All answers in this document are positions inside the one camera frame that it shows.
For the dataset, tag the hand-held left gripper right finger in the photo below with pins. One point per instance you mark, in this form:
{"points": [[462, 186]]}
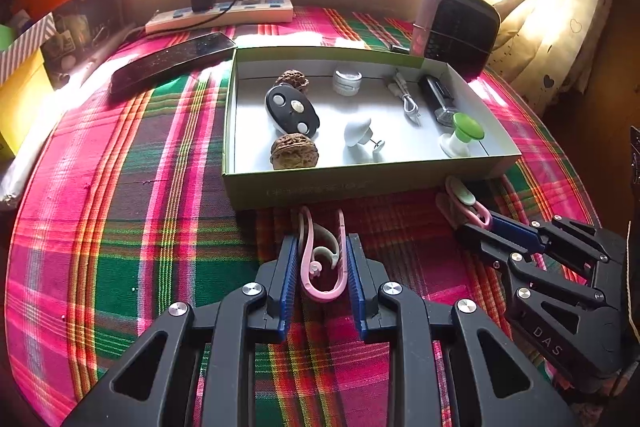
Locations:
{"points": [[356, 287]]}

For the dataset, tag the small grey desk heater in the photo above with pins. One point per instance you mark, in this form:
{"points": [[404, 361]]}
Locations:
{"points": [[460, 32]]}

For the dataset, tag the black oval gadget white buttons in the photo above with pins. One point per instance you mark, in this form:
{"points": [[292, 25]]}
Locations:
{"points": [[292, 109]]}

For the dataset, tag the white mushroom knob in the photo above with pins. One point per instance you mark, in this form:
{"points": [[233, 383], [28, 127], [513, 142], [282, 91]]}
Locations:
{"points": [[357, 129]]}

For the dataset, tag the green card box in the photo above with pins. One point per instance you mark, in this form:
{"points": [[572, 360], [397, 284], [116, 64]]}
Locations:
{"points": [[5, 37]]}

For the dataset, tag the black flashlight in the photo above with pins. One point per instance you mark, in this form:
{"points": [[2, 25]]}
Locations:
{"points": [[435, 94]]}

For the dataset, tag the pink ear hook clip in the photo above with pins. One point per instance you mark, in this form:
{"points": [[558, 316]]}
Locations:
{"points": [[322, 294], [460, 194]]}

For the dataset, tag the beige power strip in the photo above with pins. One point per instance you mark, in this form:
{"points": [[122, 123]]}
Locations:
{"points": [[250, 9]]}

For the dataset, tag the green white cardboard box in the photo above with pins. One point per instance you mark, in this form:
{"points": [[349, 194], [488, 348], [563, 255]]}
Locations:
{"points": [[330, 187]]}

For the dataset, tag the green top white stopper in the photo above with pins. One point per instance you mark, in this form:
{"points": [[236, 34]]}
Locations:
{"points": [[467, 124]]}

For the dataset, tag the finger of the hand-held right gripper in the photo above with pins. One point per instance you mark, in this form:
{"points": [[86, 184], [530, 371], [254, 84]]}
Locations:
{"points": [[485, 247], [517, 234]]}

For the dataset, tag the clear small round jar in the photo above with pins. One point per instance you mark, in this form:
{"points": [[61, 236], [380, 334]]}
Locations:
{"points": [[347, 82]]}

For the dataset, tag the yellow box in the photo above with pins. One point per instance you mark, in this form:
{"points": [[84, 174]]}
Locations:
{"points": [[20, 97]]}

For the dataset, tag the cream heart print curtain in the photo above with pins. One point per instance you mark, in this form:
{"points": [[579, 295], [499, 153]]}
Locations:
{"points": [[550, 7]]}

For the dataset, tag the brown walnut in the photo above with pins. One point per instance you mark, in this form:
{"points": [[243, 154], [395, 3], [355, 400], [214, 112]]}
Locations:
{"points": [[294, 80], [295, 151]]}

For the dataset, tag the black smartphone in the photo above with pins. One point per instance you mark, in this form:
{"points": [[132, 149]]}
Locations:
{"points": [[170, 62]]}

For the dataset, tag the striped box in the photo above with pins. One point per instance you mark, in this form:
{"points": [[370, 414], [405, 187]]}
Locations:
{"points": [[30, 39]]}

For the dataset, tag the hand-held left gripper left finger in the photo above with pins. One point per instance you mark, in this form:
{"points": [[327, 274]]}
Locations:
{"points": [[287, 287]]}

